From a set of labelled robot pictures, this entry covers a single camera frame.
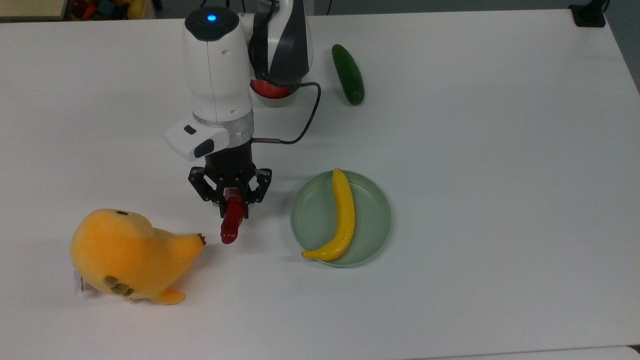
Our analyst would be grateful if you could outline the red tomato in bowl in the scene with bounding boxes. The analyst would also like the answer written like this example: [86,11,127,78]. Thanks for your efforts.
[252,80,301,108]

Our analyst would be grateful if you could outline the black stand base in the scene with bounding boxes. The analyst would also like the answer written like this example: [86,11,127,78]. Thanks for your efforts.
[568,0,610,28]

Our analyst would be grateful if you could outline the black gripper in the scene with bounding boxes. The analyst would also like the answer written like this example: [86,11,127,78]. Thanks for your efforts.
[188,145,273,220]

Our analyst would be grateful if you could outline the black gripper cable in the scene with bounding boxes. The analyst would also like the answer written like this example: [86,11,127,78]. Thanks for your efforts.
[250,79,322,146]

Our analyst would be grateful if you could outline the green cucumber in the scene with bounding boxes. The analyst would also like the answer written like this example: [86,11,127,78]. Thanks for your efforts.
[331,44,366,106]

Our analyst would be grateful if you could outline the yellow banana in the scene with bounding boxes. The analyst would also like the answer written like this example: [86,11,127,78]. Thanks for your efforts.
[301,168,356,262]

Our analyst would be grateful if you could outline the green plastic plate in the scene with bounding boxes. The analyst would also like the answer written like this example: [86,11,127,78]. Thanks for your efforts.
[290,170,392,268]

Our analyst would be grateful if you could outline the box of colourful toys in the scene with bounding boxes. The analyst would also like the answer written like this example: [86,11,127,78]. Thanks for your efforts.
[0,0,156,22]

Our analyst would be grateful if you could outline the orange plush toy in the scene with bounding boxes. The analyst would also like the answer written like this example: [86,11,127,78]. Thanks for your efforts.
[69,208,207,306]

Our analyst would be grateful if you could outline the red apple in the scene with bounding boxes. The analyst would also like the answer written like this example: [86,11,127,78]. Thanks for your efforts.
[250,79,294,99]

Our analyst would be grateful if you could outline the red chili pepper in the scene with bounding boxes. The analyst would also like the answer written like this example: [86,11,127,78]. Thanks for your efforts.
[220,189,246,245]

